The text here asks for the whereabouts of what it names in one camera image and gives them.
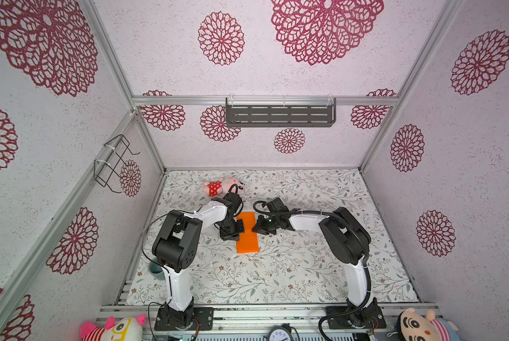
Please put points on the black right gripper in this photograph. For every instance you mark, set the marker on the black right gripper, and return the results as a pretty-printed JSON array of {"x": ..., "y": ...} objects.
[{"x": 260, "y": 228}]

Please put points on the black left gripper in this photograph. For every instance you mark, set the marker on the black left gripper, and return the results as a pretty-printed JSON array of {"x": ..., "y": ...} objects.
[{"x": 236, "y": 235}]

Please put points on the orange square paper sheet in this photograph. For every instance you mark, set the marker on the orange square paper sheet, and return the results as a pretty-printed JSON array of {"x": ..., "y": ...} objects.
[{"x": 248, "y": 242}]

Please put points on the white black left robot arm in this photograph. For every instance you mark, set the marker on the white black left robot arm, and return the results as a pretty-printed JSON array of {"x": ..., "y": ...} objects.
[{"x": 176, "y": 245}]

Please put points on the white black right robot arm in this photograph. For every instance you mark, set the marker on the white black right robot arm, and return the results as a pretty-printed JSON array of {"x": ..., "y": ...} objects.
[{"x": 347, "y": 239}]

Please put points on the pink pig plush toy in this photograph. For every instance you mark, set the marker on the pink pig plush toy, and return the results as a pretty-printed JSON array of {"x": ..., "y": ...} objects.
[{"x": 221, "y": 187}]

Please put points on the teal cup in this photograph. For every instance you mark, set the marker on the teal cup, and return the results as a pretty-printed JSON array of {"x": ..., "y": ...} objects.
[{"x": 156, "y": 271}]

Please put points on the round gauge clock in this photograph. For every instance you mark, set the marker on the round gauge clock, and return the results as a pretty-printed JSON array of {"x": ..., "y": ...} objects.
[{"x": 280, "y": 333}]

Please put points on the pink white plush toy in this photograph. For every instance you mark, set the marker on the pink white plush toy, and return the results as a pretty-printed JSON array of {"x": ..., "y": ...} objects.
[{"x": 125, "y": 329}]

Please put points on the boy face plush toy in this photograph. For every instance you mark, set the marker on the boy face plush toy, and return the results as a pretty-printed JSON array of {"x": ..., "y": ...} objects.
[{"x": 411, "y": 326}]

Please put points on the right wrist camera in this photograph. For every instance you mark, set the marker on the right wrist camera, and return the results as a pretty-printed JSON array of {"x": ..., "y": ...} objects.
[{"x": 276, "y": 207}]

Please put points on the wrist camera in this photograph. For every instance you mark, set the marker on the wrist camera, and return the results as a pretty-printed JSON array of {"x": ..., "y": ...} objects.
[
  {"x": 276, "y": 207},
  {"x": 234, "y": 201}
]

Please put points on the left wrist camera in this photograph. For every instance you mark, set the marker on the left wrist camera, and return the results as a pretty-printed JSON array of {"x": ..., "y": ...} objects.
[{"x": 234, "y": 201}]

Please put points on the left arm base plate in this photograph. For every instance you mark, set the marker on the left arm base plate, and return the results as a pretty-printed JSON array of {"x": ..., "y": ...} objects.
[{"x": 194, "y": 319}]

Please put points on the grey wall shelf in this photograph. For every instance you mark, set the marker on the grey wall shelf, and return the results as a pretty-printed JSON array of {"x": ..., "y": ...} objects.
[{"x": 279, "y": 116}]

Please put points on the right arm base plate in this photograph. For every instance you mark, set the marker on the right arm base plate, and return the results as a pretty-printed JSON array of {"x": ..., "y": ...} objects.
[{"x": 370, "y": 317}]

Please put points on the black wire wall rack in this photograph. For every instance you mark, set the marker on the black wire wall rack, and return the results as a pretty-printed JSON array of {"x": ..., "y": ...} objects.
[{"x": 107, "y": 167}]

